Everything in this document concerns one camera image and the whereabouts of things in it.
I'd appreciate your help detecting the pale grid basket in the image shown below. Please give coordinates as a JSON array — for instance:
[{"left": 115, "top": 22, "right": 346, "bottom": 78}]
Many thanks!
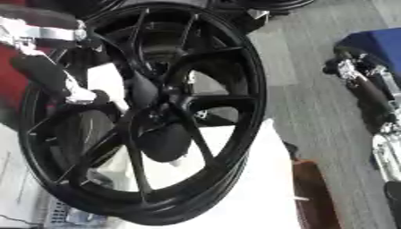
[{"left": 42, "top": 195, "right": 110, "bottom": 229}]

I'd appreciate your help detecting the brown wooden board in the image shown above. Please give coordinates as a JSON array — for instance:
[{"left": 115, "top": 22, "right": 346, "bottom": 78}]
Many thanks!
[{"left": 289, "top": 159, "right": 344, "bottom": 229}]

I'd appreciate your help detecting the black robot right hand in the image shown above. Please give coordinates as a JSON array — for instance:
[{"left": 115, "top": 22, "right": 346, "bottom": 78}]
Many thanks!
[{"left": 320, "top": 49, "right": 400, "bottom": 133}]

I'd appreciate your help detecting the red object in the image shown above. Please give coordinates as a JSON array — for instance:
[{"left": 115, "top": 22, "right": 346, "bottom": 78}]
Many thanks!
[{"left": 0, "top": 44, "right": 35, "bottom": 121}]

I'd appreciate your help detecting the black round object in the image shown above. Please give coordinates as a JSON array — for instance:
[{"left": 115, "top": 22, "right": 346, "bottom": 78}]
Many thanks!
[{"left": 136, "top": 123, "right": 194, "bottom": 164}]

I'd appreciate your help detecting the blue table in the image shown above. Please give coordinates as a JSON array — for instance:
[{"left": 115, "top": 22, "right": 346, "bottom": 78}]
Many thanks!
[{"left": 333, "top": 27, "right": 401, "bottom": 79}]

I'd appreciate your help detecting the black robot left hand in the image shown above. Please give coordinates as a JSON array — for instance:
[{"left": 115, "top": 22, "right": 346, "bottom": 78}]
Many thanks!
[{"left": 7, "top": 44, "right": 115, "bottom": 110}]

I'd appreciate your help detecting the black spoked wheel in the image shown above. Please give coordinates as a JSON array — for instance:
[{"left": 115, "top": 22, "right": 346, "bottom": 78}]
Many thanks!
[{"left": 17, "top": 1, "right": 269, "bottom": 226}]

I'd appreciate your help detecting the black tyre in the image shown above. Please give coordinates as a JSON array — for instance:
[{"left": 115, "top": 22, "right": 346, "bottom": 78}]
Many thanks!
[{"left": 207, "top": 0, "right": 317, "bottom": 16}]

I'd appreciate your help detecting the white pin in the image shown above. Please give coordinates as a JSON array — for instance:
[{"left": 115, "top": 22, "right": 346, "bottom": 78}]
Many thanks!
[{"left": 86, "top": 63, "right": 132, "bottom": 114}]

